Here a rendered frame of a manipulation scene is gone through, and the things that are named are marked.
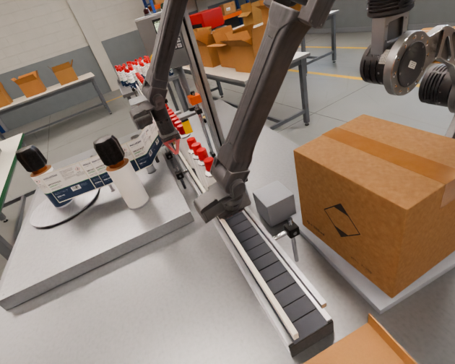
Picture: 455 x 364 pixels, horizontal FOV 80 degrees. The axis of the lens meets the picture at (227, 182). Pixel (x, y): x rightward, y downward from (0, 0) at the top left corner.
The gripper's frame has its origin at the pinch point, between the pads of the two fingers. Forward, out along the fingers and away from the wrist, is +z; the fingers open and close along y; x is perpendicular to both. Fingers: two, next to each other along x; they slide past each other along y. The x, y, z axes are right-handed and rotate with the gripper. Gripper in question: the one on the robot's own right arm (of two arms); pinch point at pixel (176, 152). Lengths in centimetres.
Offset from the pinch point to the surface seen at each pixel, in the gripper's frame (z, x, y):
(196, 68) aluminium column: -24.9, 20.3, -8.5
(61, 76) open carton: 5, -108, -534
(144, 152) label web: 2.6, -11.6, -19.1
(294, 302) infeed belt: 14, 6, 69
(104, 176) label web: 5.2, -31.7, -17.6
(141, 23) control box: -44.0, 7.6, -16.3
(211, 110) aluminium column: -6.9, 21.3, -9.0
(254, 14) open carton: 3, 273, -447
